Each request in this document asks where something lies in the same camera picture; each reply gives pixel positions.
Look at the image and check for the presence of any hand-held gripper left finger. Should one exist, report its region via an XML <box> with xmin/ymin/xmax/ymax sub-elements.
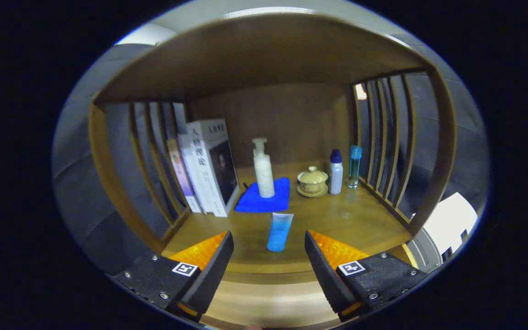
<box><xmin>114</xmin><ymin>230</ymin><xmax>235</xmax><ymax>322</ymax></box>

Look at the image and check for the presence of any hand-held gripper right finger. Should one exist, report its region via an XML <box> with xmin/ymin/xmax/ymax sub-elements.
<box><xmin>304</xmin><ymin>229</ymin><xmax>429</xmax><ymax>322</ymax></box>

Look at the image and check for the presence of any blue white cosmetic tube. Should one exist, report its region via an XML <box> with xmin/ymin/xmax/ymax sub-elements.
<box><xmin>266</xmin><ymin>212</ymin><xmax>294</xmax><ymax>252</ymax></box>

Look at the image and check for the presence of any wooden drawer with black knob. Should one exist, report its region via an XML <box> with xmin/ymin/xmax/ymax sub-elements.
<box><xmin>202</xmin><ymin>243</ymin><xmax>420</xmax><ymax>330</ymax></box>

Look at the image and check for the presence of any wooden countertop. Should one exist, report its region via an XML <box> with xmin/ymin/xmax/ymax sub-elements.
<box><xmin>161</xmin><ymin>160</ymin><xmax>413</xmax><ymax>275</ymax></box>

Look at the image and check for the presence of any brown wooden cabinet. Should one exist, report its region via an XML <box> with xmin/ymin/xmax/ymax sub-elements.
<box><xmin>88</xmin><ymin>13</ymin><xmax>458</xmax><ymax>285</ymax></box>

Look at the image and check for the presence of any yellow saucer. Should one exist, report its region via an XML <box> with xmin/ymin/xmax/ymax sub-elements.
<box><xmin>297</xmin><ymin>185</ymin><xmax>329</xmax><ymax>198</ymax></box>

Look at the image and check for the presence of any blue folded cloth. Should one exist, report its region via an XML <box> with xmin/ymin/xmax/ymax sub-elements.
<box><xmin>235</xmin><ymin>177</ymin><xmax>291</xmax><ymax>213</ymax></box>

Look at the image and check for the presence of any yellow lidded teacup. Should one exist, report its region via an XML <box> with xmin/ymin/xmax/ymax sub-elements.
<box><xmin>297</xmin><ymin>166</ymin><xmax>329</xmax><ymax>193</ymax></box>

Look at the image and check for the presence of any thin white book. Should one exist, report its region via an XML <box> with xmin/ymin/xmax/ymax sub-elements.
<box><xmin>177</xmin><ymin>133</ymin><xmax>207</xmax><ymax>215</ymax></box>

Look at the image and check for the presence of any white bottle dark blue cap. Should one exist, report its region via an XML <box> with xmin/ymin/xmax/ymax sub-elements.
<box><xmin>329</xmin><ymin>149</ymin><xmax>344</xmax><ymax>195</ymax></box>

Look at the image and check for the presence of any purple spine book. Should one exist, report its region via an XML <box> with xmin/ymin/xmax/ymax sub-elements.
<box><xmin>167</xmin><ymin>139</ymin><xmax>203</xmax><ymax>214</ymax></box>

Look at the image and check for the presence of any thick white portrait cover book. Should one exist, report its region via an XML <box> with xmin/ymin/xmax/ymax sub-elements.
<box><xmin>186</xmin><ymin>119</ymin><xmax>240</xmax><ymax>217</ymax></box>

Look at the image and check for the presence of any clear blue bottle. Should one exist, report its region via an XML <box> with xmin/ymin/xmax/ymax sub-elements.
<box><xmin>347</xmin><ymin>145</ymin><xmax>363</xmax><ymax>189</ymax></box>

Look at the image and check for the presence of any white pump bottle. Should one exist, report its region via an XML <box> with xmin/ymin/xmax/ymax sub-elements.
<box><xmin>252</xmin><ymin>138</ymin><xmax>275</xmax><ymax>198</ymax></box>

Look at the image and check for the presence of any large ceiling light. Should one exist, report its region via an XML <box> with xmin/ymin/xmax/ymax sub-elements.
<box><xmin>224</xmin><ymin>6</ymin><xmax>316</xmax><ymax>20</ymax></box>

